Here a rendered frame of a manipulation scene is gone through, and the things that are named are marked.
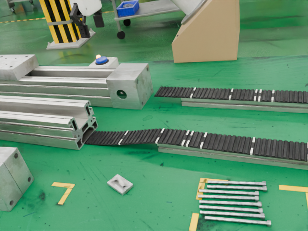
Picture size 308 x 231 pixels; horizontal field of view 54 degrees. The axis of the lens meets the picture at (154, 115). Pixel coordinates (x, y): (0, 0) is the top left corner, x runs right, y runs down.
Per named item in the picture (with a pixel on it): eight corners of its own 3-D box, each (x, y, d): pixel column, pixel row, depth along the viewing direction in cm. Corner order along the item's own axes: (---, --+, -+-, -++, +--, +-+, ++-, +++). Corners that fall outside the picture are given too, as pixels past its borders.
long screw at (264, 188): (266, 188, 56) (266, 184, 55) (266, 192, 55) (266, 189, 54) (207, 186, 59) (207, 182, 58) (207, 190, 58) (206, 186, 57)
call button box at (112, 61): (121, 72, 108) (117, 56, 105) (109, 86, 101) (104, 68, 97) (102, 72, 111) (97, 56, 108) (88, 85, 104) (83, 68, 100)
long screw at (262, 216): (264, 215, 51) (264, 211, 51) (264, 220, 50) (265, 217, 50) (200, 211, 54) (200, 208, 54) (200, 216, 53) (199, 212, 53)
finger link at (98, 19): (98, 7, 96) (103, 27, 100) (103, 3, 99) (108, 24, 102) (90, 7, 98) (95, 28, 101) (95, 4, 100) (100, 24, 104)
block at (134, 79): (156, 87, 94) (151, 59, 89) (141, 109, 85) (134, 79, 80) (130, 86, 98) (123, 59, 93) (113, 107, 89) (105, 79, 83)
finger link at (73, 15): (69, 5, 85) (75, 24, 88) (83, -4, 90) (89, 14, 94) (65, 5, 85) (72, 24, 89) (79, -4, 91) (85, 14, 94)
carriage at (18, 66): (42, 72, 106) (35, 54, 102) (21, 88, 97) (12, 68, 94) (8, 71, 112) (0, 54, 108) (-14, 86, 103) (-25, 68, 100)
